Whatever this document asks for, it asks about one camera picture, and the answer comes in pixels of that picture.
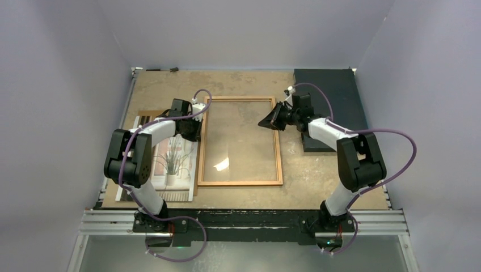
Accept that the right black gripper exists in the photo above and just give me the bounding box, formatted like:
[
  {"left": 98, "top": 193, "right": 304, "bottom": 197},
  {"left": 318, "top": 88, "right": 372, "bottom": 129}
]
[{"left": 258, "top": 101, "right": 299, "bottom": 131}]

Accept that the plant photo print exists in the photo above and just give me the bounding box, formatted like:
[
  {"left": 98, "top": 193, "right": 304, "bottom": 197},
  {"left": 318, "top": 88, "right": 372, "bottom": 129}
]
[{"left": 115, "top": 115, "right": 199, "bottom": 203}]

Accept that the clear glass pane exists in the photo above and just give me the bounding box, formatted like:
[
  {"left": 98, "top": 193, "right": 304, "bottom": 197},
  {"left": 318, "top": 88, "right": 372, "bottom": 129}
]
[{"left": 203, "top": 100, "right": 279, "bottom": 183}]

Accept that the brown backing board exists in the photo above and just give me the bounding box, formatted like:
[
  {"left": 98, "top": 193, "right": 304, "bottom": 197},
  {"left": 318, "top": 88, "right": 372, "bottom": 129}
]
[{"left": 137, "top": 109, "right": 200, "bottom": 197}]

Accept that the wooden picture frame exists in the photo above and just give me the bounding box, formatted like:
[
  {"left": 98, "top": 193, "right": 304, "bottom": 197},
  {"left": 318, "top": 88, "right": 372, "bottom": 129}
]
[{"left": 197, "top": 96, "right": 284, "bottom": 187}]

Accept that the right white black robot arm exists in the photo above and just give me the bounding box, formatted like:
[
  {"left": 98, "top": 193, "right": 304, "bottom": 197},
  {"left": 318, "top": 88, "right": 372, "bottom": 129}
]
[{"left": 258, "top": 94, "right": 387, "bottom": 231}]

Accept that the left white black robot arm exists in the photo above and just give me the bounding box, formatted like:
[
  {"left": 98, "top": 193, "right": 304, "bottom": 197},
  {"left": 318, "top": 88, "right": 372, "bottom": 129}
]
[{"left": 103, "top": 99, "right": 209, "bottom": 232}]

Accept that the dark rectangular box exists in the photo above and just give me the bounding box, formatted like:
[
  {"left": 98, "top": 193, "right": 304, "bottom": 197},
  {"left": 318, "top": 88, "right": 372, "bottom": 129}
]
[{"left": 293, "top": 68, "right": 368, "bottom": 130}]

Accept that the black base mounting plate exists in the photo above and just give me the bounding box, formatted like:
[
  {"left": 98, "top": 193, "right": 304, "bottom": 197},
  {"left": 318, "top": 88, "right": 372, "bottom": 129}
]
[{"left": 132, "top": 208, "right": 355, "bottom": 247}]

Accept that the aluminium rail beam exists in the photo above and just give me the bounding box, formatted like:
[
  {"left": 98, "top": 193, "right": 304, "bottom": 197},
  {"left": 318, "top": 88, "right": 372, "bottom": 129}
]
[{"left": 81, "top": 210, "right": 410, "bottom": 236}]

